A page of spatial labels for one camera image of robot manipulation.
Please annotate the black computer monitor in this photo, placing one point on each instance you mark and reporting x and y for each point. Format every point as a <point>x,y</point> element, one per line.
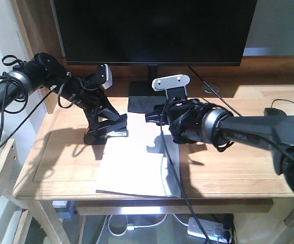
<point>154,33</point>

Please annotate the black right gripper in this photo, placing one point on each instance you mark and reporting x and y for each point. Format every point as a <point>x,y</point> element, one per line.
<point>184,118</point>

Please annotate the wooden chair grey cushion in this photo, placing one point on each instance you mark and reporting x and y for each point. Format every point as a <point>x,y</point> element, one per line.
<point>8,158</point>

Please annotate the white power strip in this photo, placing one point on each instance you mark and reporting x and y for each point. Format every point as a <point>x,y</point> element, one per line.
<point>214,230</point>

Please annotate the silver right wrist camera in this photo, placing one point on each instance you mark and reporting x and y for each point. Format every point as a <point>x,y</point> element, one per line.
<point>169,82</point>

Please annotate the black stapler with orange button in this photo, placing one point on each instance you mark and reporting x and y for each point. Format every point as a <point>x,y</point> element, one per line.
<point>98,132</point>

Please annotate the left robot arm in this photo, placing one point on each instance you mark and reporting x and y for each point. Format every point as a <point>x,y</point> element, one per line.
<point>25,78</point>

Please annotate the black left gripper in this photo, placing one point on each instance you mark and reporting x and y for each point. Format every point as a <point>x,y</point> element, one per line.
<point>85,93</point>

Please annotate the black computer mouse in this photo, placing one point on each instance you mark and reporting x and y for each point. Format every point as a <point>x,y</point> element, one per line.
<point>270,111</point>

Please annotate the white paper sheets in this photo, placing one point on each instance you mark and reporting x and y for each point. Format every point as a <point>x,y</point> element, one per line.
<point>142,163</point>

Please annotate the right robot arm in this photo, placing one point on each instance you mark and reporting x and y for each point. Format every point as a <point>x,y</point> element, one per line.
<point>273,133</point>

